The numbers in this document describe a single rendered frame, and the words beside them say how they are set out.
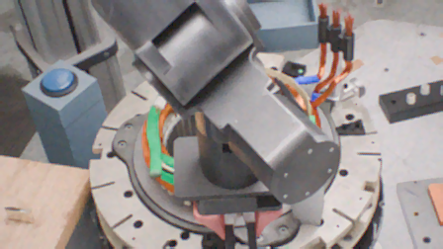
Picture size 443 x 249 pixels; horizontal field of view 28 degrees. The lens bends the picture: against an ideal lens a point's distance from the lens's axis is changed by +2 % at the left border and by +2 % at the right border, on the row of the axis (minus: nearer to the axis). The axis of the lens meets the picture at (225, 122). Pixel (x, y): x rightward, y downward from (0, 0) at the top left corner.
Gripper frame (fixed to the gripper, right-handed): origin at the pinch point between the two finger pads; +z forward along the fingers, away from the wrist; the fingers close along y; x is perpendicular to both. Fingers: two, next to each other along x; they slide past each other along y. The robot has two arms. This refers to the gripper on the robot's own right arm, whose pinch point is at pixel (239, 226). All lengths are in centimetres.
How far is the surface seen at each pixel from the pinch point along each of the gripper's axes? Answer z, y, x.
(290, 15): 15.2, 8.9, 46.4
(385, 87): 39, 25, 54
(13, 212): 10.2, -24.3, 11.6
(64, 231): 12.0, -19.1, 9.8
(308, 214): 6.2, 6.8, 5.3
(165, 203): 7.4, -7.7, 9.0
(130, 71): 120, -32, 148
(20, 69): 121, -66, 154
